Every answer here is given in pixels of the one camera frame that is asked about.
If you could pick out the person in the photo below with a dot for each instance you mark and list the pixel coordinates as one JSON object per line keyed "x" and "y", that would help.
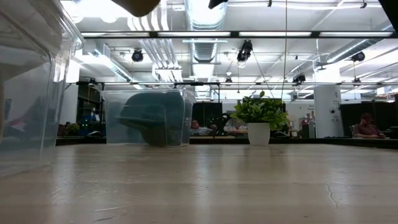
{"x": 367, "y": 127}
{"x": 199, "y": 129}

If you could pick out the black overhead camera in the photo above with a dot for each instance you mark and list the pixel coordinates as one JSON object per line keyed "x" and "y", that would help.
{"x": 245, "y": 51}

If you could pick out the green plant in white pot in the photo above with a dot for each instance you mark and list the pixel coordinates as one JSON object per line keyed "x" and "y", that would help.
{"x": 259, "y": 115}

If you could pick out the silver ventilation duct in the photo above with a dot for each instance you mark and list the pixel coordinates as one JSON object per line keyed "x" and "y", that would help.
{"x": 203, "y": 51}

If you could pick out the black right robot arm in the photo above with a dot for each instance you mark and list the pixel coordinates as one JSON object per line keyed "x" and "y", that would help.
{"x": 390, "y": 7}

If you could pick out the white pillar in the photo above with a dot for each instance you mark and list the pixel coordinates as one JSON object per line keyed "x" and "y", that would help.
{"x": 328, "y": 112}

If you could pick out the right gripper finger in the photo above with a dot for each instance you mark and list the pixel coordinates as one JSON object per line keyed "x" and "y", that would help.
{"x": 216, "y": 3}

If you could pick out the black ceiling spotlight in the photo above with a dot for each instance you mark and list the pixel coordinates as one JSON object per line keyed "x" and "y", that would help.
{"x": 299, "y": 78}
{"x": 137, "y": 56}
{"x": 358, "y": 56}

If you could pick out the dark green baseball cap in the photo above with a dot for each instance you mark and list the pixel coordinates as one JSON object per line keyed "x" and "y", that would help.
{"x": 140, "y": 121}
{"x": 174, "y": 109}

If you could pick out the clear plastic storage bin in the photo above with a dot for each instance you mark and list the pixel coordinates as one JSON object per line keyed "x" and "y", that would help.
{"x": 31, "y": 109}
{"x": 109, "y": 124}

